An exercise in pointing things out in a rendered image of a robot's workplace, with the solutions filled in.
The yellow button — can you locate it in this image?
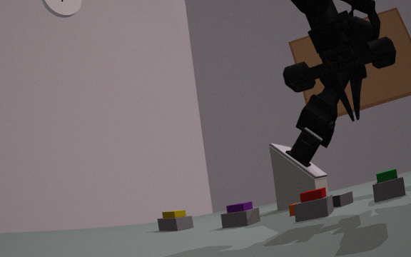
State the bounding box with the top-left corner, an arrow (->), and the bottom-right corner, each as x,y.
157,210 -> 193,231

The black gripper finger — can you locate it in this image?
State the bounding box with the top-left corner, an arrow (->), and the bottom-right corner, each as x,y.
319,71 -> 354,121
347,63 -> 367,120

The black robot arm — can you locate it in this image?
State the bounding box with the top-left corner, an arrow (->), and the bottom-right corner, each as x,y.
286,0 -> 381,167

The green button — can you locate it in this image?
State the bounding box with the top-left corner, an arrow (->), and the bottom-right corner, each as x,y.
372,169 -> 405,202

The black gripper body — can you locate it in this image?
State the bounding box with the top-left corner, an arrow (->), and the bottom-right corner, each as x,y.
283,37 -> 396,93

